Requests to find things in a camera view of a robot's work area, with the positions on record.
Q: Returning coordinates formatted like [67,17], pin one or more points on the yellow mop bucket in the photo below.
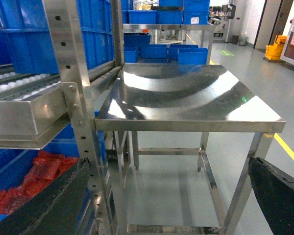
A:
[273,52]

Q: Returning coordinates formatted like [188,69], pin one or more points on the steel flow rack shelf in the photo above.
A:
[35,121]

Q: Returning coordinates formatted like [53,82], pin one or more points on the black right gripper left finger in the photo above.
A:
[53,211]

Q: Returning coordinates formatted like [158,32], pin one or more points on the blue bin with red bags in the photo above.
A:
[16,163]

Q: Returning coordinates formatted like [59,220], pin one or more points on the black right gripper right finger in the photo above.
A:
[274,192]

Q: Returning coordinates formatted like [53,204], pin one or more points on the stainless steel side table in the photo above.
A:
[186,98]

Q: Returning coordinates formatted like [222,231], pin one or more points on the red bubble wrap bags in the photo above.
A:
[46,168]

